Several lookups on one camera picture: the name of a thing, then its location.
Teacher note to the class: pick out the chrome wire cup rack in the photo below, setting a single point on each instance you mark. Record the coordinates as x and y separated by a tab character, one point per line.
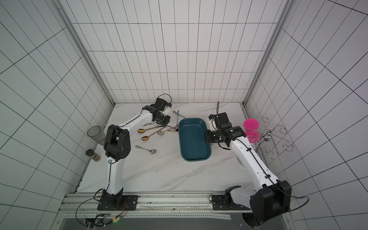
267	136

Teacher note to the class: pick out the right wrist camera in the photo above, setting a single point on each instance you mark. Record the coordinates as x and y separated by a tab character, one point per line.
219	122

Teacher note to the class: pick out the clear plastic cup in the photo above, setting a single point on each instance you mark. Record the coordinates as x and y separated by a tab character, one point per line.
96	133

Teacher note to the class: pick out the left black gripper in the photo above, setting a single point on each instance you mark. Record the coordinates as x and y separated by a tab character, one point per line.
166	121

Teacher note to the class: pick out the copper round spoon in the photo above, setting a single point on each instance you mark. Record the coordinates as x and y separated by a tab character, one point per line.
145	138

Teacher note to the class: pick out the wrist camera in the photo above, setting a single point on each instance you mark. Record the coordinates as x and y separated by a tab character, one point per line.
219	122
161	104

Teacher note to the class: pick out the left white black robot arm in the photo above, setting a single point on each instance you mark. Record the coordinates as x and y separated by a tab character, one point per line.
117	147

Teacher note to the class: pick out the small ornate silver spoon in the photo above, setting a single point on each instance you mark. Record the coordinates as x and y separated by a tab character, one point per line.
151	151

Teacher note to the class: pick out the small brown spice jar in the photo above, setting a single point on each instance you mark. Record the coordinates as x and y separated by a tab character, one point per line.
93	155

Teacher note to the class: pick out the gold ornate handle spoon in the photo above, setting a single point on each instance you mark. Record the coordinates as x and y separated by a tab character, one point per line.
143	130

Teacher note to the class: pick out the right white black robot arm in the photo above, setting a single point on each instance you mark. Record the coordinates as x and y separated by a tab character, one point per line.
270	196

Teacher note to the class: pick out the teal plastic storage box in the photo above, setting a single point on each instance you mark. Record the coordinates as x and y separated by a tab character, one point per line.
192	138

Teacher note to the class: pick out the pink plastic cup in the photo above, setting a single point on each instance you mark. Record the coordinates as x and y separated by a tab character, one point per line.
251	130

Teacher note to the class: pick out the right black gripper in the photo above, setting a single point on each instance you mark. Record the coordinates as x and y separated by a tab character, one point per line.
211	136

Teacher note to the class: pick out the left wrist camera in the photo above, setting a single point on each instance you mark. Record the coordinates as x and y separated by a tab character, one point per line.
161	104

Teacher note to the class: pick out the aluminium mounting rail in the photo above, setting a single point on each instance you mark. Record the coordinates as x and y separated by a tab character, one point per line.
85	207

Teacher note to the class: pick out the silver matte round spoon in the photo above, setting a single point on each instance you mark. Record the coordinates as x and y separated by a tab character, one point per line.
161	132

